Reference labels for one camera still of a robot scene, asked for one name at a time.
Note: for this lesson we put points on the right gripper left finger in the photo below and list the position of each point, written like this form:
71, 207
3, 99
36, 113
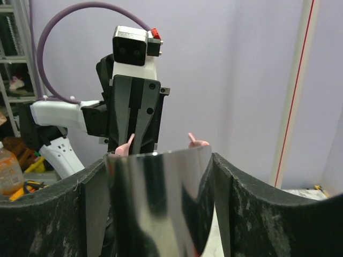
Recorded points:
67, 218

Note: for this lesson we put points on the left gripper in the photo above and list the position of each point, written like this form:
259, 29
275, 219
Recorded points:
135, 107

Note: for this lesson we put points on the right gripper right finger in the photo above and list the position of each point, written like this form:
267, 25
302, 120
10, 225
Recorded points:
257, 219

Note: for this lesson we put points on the metal tongs pink tips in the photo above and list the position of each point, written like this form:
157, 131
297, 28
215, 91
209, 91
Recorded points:
162, 203

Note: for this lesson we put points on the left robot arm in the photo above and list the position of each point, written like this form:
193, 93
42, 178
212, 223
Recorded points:
44, 124

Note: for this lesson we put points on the orange juice bottle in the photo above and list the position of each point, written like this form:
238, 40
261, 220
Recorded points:
12, 178

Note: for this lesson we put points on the metal shelf rack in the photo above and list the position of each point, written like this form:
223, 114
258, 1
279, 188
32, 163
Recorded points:
17, 69

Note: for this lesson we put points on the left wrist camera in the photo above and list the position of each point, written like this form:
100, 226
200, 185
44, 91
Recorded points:
135, 51

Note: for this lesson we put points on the white pvc pipe frame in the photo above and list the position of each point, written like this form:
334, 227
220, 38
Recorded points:
302, 49

